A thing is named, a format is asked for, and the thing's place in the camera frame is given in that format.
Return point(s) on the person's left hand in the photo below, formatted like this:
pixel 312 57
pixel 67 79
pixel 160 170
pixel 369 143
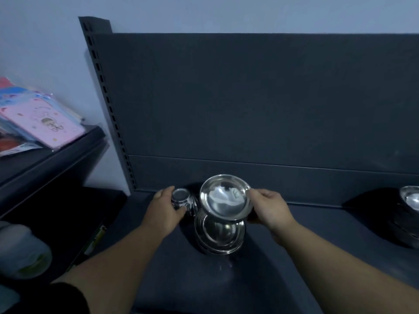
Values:
pixel 160 214

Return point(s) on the person's right hand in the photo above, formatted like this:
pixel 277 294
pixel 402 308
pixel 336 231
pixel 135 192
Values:
pixel 273 210

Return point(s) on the person's left thumb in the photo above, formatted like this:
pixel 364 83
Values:
pixel 182 209

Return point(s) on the person's right thumb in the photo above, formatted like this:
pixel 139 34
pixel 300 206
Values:
pixel 259 192

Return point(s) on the small steel cup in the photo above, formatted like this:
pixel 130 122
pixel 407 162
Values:
pixel 180 196

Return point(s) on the shallow steel plate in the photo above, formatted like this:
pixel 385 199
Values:
pixel 226 197

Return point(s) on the person's right forearm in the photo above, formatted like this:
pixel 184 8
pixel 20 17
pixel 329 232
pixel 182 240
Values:
pixel 334 274

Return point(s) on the person's left forearm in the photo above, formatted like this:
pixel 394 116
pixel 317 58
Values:
pixel 114 271

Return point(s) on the stack of steel bowls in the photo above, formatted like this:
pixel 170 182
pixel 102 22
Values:
pixel 409 212
pixel 219 235

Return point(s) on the dark shelf back panel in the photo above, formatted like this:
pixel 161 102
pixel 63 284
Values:
pixel 262 111

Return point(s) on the yellow green shelf label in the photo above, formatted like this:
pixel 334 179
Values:
pixel 95 240

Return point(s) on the slotted dark shelf upright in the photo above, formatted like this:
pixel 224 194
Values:
pixel 108 104

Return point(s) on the dark side shelf board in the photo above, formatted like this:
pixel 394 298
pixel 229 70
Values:
pixel 45 166

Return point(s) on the pink cartoon notebook packet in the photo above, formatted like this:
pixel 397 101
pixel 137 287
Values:
pixel 42 122

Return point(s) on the grey white bundle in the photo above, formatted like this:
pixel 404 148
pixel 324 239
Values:
pixel 21 250

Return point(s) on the clear wrapped packet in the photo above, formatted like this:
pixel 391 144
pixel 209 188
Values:
pixel 16 148

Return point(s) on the blue notebook packet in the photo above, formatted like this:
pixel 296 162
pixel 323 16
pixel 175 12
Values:
pixel 14 94

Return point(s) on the red packet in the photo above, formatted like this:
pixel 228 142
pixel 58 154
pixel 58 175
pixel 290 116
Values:
pixel 4 82

